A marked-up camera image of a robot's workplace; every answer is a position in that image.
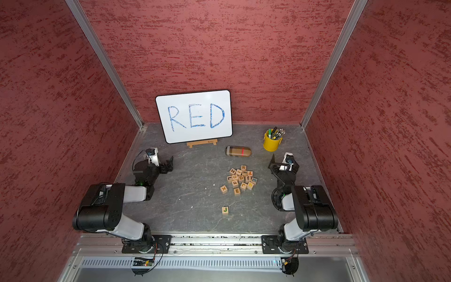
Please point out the wooden whiteboard stand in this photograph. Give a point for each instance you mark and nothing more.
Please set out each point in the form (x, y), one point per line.
(204, 142)

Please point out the pens in cup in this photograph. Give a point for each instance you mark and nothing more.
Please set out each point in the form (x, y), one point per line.
(275, 133)

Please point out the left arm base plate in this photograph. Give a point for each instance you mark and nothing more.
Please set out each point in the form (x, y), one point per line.
(156, 244)

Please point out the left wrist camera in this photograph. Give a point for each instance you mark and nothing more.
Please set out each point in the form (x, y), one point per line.
(152, 155)

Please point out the whiteboard with RED written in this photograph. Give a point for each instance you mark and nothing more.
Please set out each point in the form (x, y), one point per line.
(196, 116)

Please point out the plaid brown glasses case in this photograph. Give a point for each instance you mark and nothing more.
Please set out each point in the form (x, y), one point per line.
(238, 151)

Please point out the yellow pen cup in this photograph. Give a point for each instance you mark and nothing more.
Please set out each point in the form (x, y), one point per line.
(271, 145)

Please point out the wooden block letter E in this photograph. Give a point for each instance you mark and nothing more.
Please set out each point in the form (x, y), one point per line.
(237, 191)

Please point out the wooden block letter X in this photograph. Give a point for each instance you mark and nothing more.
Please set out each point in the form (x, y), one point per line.
(224, 189)

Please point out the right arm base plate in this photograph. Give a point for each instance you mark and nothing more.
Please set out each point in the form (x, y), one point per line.
(272, 244)

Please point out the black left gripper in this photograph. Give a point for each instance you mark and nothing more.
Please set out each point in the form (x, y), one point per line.
(164, 167)

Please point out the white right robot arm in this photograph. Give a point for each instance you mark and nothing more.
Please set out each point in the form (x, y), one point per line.
(313, 209)

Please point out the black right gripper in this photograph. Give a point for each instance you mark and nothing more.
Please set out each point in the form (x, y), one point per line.
(280, 167)

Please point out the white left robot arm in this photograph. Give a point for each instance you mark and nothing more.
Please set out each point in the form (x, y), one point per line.
(101, 209)

